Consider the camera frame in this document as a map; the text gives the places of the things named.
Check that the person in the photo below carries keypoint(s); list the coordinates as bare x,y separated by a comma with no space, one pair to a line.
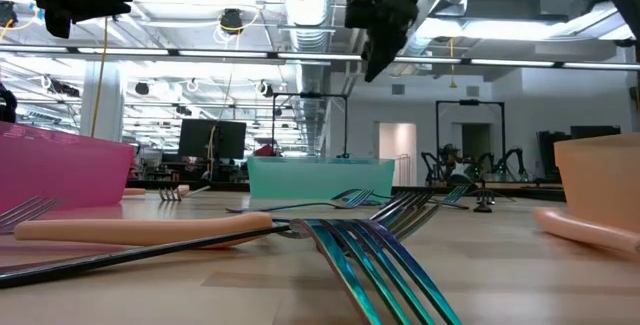
457,167

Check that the white column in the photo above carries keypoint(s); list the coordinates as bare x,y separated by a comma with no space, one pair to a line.
112,105

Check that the black monitor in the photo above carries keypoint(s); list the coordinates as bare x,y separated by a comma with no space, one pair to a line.
232,140
195,137

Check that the orange plastic bin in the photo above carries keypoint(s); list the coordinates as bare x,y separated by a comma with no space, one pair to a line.
600,180

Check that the pink plastic bin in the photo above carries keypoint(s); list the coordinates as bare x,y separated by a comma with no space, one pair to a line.
65,170

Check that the background black robot arm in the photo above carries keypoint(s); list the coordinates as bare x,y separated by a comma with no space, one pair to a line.
429,165
512,157

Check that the teal plastic bin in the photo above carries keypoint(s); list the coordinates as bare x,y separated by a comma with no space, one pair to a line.
300,177

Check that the black cabinet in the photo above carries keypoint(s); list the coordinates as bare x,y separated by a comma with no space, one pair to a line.
555,155

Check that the ceiling light bar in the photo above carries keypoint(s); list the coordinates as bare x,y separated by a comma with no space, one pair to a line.
225,54

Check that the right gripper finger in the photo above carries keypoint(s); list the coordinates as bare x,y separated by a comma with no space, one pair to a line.
375,70
395,40

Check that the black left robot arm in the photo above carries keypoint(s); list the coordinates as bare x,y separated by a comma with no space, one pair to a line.
7,105

